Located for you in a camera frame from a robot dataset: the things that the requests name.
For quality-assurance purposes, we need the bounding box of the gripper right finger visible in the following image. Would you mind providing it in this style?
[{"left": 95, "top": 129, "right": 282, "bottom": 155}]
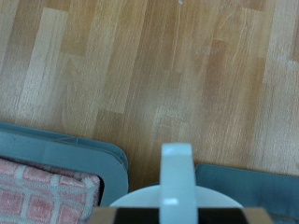
[{"left": 197, "top": 206, "right": 275, "bottom": 224}]

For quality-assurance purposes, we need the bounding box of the white mug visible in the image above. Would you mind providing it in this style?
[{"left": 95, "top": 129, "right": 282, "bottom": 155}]
[{"left": 108, "top": 143, "right": 244, "bottom": 224}]

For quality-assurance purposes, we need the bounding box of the pink checked dish cloth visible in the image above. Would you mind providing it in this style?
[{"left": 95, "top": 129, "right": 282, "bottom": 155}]
[{"left": 0, "top": 157, "right": 101, "bottom": 224}]

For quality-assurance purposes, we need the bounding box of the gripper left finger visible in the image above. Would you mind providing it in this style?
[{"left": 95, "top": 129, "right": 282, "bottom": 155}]
[{"left": 86, "top": 206, "right": 162, "bottom": 224}]

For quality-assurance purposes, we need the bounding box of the dark grey cutlery holder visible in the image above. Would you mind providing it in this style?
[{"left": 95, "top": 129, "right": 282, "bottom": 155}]
[{"left": 194, "top": 162, "right": 299, "bottom": 224}]

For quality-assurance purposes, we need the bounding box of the grey plastic crate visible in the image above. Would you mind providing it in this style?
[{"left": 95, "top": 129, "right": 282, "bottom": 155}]
[{"left": 0, "top": 120, "right": 130, "bottom": 207}]

